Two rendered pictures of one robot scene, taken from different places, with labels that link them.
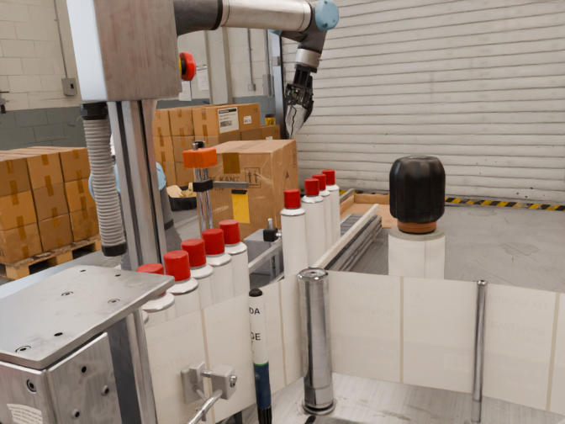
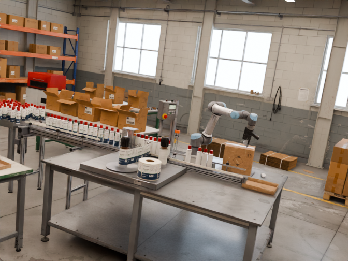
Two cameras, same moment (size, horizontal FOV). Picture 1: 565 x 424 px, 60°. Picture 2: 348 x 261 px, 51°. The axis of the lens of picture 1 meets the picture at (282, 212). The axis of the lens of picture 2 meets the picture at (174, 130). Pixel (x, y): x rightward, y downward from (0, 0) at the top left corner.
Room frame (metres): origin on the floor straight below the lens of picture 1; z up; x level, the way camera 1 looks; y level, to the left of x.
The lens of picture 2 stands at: (0.70, -3.64, 1.91)
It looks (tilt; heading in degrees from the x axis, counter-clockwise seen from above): 11 degrees down; 88
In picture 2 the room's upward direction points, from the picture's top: 7 degrees clockwise
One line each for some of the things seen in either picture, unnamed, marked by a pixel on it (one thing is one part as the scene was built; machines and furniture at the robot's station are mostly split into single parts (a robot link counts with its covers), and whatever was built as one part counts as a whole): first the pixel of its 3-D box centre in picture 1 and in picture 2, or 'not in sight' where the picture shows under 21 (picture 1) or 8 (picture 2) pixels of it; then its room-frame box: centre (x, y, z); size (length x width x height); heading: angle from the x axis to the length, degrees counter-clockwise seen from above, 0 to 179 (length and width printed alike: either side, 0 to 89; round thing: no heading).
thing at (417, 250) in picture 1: (416, 251); (163, 151); (0.72, -0.20, 1.03); 0.09 x 0.09 x 0.30
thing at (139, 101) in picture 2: not in sight; (136, 99); (0.01, 4.44, 0.97); 0.43 x 0.42 x 0.37; 53
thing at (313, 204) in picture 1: (313, 223); (198, 157); (1.08, -0.07, 0.98); 0.05 x 0.05 x 0.20
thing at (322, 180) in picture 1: (319, 216); (204, 158); (1.14, -0.09, 0.98); 0.05 x 0.05 x 0.20
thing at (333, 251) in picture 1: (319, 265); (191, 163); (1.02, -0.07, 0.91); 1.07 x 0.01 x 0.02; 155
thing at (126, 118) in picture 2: not in sight; (133, 118); (0.21, 1.88, 0.97); 0.51 x 0.39 x 0.37; 62
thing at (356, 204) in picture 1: (377, 209); (260, 185); (1.67, -0.34, 0.85); 0.30 x 0.26 x 0.04; 155
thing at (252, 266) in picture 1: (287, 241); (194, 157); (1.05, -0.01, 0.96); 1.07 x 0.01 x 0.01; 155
